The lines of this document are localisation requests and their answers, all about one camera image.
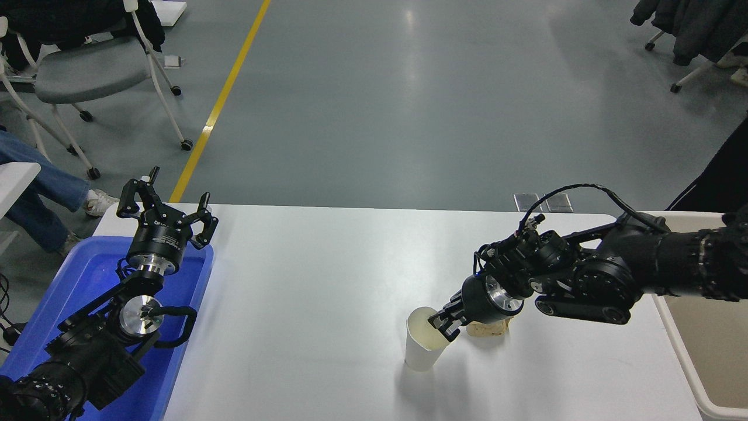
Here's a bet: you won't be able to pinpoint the blue plastic tray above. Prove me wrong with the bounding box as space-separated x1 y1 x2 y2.
0 236 215 421

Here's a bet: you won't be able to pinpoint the small white table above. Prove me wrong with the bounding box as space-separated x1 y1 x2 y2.
0 162 42 221

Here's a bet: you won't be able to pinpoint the black floor cables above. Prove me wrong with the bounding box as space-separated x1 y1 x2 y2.
0 272 27 347

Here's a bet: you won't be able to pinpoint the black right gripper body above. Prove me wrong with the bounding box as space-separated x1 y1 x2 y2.
462 274 502 325

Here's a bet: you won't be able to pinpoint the white paper cup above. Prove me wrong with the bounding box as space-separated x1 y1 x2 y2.
405 306 452 372

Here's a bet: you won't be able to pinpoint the white wheeled chair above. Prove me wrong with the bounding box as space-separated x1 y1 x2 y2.
645 29 748 94

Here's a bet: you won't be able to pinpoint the black jacket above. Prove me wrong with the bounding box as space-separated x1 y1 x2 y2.
0 0 165 54

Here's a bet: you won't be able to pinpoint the large pale bin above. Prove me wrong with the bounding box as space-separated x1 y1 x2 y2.
643 212 748 421

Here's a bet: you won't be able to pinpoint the white flat board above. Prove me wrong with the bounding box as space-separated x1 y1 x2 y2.
151 0 188 27

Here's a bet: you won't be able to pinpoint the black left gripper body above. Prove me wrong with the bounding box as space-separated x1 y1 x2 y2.
127 216 193 265

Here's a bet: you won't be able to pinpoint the grey chair with white frame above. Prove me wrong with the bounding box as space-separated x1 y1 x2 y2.
34 0 194 180

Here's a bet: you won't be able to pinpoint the dark coats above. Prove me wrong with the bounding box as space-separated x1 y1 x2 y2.
630 0 748 66

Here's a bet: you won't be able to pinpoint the crumpled tan paper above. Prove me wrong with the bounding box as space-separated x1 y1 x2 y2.
466 316 514 337

